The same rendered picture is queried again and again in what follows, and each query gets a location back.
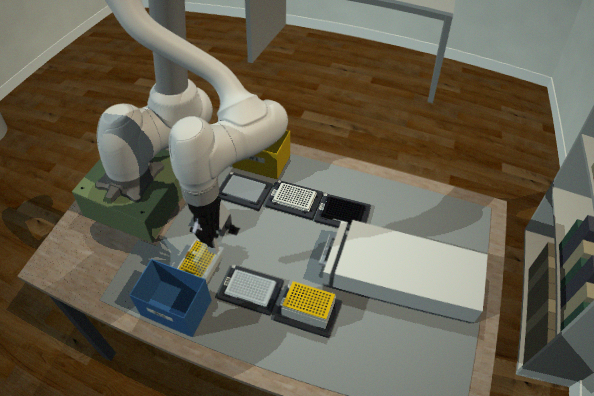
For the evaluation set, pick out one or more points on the large grey bench mat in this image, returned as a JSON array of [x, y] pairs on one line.
[[376, 348]]

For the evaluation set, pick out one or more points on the blue open-top bin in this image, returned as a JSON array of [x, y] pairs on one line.
[[170, 292]]

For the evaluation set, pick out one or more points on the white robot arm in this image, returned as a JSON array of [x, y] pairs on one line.
[[127, 140]]

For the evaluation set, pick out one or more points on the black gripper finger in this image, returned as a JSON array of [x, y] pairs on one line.
[[212, 248], [215, 220]]

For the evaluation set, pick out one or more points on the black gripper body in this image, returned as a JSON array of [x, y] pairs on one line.
[[200, 212]]

